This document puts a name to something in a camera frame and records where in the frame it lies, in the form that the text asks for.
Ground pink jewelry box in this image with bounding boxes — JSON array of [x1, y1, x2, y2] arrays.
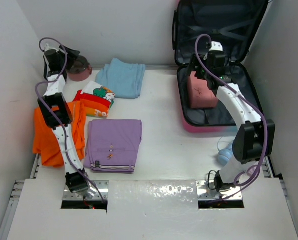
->
[[187, 71, 219, 109]]

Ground light blue headphones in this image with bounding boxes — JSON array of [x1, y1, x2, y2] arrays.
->
[[216, 137, 234, 166]]

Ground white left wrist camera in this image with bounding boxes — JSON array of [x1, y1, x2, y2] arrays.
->
[[44, 43, 51, 52]]

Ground light blue trousers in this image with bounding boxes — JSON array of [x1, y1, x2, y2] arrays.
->
[[95, 58, 146, 100]]

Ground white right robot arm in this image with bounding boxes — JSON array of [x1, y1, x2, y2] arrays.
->
[[188, 50, 276, 192]]

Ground frog print folded shirt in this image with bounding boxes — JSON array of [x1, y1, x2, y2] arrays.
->
[[73, 81, 116, 118]]

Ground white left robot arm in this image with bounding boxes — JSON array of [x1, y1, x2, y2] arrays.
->
[[38, 44, 90, 195]]

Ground pink suitcase with dark lining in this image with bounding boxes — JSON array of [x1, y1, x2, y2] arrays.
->
[[172, 0, 268, 134]]

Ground orange folded jacket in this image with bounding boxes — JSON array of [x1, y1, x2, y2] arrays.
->
[[32, 101, 87, 168]]

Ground purple shorts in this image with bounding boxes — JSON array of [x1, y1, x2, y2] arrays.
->
[[83, 119, 143, 173]]

